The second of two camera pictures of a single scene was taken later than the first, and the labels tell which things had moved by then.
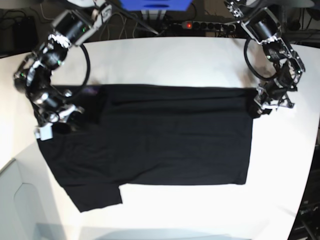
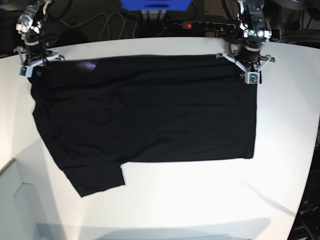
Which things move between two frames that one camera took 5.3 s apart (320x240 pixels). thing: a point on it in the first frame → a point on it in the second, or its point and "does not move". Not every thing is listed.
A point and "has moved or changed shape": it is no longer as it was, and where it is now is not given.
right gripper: (272, 95) → (245, 50)
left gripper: (52, 106) → (34, 54)
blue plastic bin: (156, 5) does not move
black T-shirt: (149, 134) has moved or changed shape
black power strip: (209, 25) does not move
